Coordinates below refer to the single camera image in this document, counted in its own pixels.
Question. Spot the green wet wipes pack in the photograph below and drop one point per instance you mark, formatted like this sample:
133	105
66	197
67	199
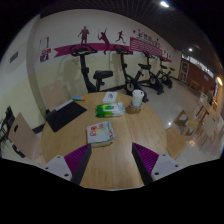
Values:
109	110

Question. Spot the small ceiling light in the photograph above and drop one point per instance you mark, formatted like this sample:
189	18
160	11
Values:
190	49

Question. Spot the group of wooden chairs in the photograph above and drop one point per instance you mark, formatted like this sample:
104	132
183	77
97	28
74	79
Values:
196	126

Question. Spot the black mouse pad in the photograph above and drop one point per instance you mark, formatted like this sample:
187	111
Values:
65	116

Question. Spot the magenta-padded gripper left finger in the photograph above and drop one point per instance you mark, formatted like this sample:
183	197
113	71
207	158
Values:
58	165

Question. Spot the white printed towel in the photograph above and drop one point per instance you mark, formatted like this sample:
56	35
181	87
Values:
100	133

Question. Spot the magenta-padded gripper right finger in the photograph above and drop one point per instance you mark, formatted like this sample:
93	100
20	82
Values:
165	165

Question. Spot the small white tissue pack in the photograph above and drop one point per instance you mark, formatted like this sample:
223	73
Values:
110	97

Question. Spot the white wall poster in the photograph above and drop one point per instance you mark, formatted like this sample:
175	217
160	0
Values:
44	42

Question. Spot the large black exercise bike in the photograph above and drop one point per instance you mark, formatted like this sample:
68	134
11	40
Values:
85	70

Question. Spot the bright ceiling light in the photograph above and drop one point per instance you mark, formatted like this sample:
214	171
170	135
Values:
164	4

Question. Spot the grey wall vent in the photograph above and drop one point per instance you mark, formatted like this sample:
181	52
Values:
13	57

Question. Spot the purple wall sign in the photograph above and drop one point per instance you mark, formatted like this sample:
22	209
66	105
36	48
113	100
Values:
44	58

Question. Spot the blue and orange tube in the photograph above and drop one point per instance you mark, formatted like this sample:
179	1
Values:
79	98

